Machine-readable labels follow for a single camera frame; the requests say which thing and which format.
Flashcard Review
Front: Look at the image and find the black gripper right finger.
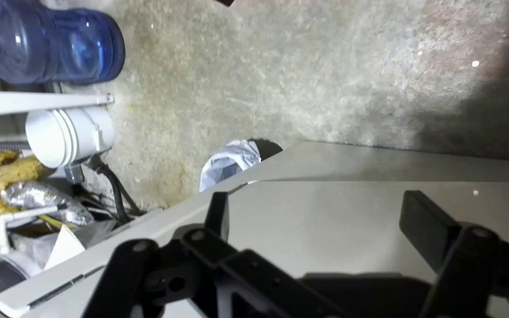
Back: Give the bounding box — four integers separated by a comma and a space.
397, 189, 509, 318

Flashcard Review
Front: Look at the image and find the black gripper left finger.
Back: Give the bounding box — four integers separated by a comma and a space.
81, 191, 349, 318

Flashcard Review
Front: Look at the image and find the white table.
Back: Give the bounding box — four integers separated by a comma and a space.
222, 140, 509, 318

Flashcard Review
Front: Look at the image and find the white crumpled laundry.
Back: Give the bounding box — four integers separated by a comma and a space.
197, 138, 263, 194

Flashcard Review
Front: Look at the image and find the white plastic bucket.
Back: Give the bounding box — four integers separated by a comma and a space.
24, 104, 116, 171

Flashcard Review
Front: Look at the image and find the yellow insulation foam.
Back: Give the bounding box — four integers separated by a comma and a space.
0, 148, 51, 221

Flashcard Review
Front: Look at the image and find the blue water jug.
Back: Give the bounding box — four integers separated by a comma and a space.
0, 0, 127, 88

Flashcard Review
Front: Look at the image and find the black floor cable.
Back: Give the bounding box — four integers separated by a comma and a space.
86, 154, 144, 224

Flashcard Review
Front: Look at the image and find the silver foil duct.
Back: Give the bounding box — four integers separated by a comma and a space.
0, 179, 95, 230

